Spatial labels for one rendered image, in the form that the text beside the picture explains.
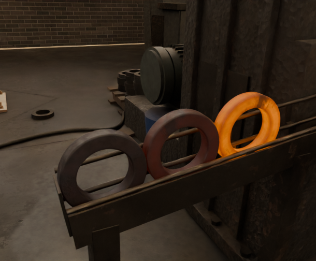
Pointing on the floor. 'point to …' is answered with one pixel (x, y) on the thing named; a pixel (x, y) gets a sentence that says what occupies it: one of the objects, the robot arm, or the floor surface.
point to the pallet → (126, 87)
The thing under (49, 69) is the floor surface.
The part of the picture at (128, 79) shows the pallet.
